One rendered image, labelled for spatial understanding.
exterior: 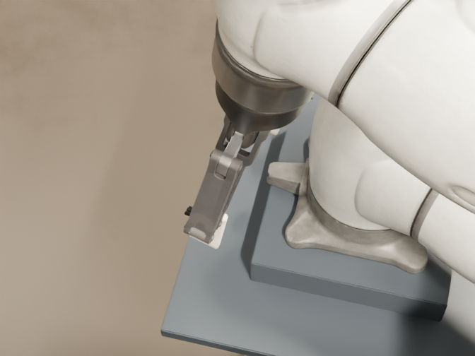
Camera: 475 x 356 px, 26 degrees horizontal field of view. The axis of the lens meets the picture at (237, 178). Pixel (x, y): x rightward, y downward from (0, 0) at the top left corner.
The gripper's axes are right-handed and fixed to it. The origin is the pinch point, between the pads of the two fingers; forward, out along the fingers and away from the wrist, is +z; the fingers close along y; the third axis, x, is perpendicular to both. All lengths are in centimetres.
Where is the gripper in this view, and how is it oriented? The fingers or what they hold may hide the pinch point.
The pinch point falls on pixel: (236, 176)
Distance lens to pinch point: 98.3
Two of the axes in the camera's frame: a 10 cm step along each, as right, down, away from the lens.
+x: -9.0, -4.3, 0.8
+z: -1.2, 4.2, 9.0
